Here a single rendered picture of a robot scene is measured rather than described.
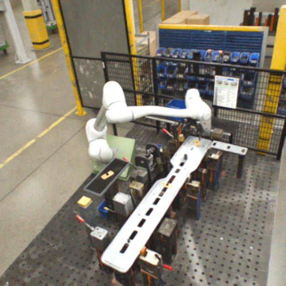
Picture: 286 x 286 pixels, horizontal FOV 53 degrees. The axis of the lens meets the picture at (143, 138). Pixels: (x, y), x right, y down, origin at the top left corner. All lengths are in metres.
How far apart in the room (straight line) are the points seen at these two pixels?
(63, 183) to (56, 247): 1.67
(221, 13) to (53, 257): 7.64
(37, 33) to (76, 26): 4.94
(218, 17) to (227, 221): 7.07
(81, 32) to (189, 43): 1.60
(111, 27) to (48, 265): 3.15
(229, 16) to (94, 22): 5.00
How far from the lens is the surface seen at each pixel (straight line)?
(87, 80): 4.91
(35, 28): 9.51
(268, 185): 2.67
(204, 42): 4.18
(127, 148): 2.66
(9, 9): 8.63
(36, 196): 3.84
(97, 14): 4.38
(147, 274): 1.77
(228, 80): 2.67
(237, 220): 2.34
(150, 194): 2.07
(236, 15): 8.67
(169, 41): 4.32
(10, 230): 3.60
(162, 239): 1.85
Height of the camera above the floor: 2.47
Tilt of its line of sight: 34 degrees down
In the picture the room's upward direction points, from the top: 6 degrees counter-clockwise
